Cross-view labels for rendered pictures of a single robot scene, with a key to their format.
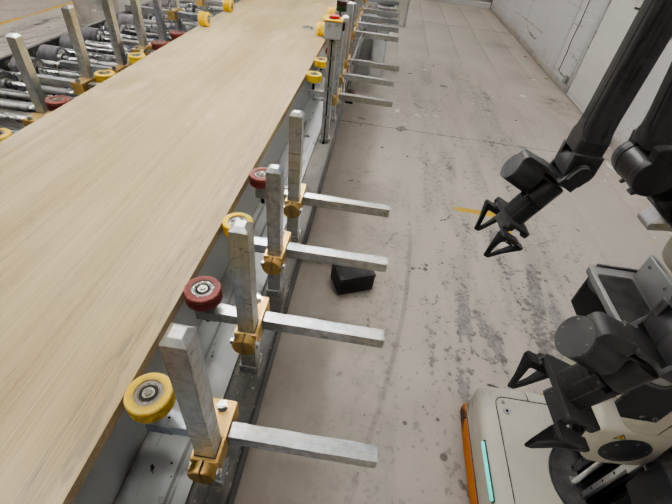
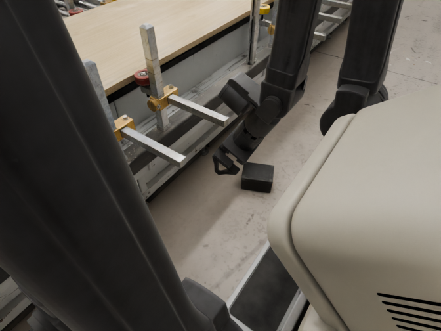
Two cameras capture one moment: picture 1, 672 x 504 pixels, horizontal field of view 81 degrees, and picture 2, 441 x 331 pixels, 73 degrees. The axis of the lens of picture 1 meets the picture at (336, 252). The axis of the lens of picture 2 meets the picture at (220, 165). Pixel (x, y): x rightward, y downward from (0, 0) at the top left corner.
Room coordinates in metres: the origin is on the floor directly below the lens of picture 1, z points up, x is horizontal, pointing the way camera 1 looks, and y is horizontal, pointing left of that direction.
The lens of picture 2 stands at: (0.31, -0.62, 1.52)
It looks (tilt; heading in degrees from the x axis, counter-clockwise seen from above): 46 degrees down; 33
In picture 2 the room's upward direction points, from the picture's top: straight up
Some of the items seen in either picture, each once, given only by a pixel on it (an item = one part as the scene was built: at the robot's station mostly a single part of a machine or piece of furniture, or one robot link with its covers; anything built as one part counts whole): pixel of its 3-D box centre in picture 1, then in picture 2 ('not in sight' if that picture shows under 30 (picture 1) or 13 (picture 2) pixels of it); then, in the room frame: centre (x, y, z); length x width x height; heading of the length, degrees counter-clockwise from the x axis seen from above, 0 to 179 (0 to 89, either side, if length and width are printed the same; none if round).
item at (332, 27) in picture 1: (333, 29); not in sight; (1.77, 0.13, 1.18); 0.07 x 0.07 x 0.08; 88
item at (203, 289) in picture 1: (205, 303); not in sight; (0.58, 0.28, 0.85); 0.08 x 0.08 x 0.11
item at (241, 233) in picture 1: (247, 312); not in sight; (0.53, 0.17, 0.90); 0.04 x 0.04 x 0.48; 88
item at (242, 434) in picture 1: (262, 438); not in sight; (0.32, 0.09, 0.80); 0.43 x 0.03 x 0.04; 88
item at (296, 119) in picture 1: (294, 187); (157, 87); (1.03, 0.15, 0.90); 0.04 x 0.04 x 0.48; 88
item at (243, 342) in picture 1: (251, 324); not in sight; (0.55, 0.17, 0.83); 0.14 x 0.06 x 0.05; 178
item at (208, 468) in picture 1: (214, 439); not in sight; (0.30, 0.18, 0.80); 0.14 x 0.06 x 0.05; 178
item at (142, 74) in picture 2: (262, 187); (146, 85); (1.08, 0.26, 0.85); 0.08 x 0.08 x 0.11
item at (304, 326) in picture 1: (290, 324); not in sight; (0.57, 0.08, 0.83); 0.43 x 0.03 x 0.04; 88
